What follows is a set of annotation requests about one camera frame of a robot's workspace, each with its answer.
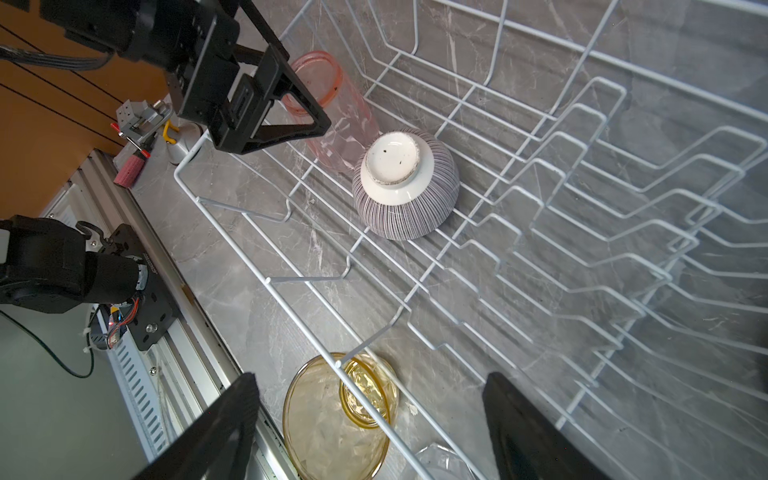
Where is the pink plastic cup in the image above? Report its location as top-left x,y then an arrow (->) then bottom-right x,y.
291,51 -> 381,173

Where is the clear plastic cup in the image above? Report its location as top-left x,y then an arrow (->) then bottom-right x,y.
415,443 -> 476,480

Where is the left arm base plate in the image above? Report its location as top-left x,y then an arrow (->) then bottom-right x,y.
105,224 -> 181,351

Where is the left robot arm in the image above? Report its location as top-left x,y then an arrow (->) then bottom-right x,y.
1,1 -> 331,313

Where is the red handled screwdriver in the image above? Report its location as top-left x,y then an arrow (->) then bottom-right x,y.
110,122 -> 151,188

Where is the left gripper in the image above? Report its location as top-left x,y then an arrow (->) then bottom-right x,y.
119,0 -> 332,154

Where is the yellow plastic cup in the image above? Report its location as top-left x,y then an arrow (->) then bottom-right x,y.
282,355 -> 390,479

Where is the aluminium front rail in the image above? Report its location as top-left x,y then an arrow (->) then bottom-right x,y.
41,149 -> 301,480

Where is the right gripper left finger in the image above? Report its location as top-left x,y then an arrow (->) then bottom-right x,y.
135,373 -> 260,479

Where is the white wire dish rack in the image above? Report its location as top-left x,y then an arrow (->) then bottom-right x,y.
175,1 -> 767,479

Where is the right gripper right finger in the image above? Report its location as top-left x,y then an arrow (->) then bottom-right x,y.
482,372 -> 608,480

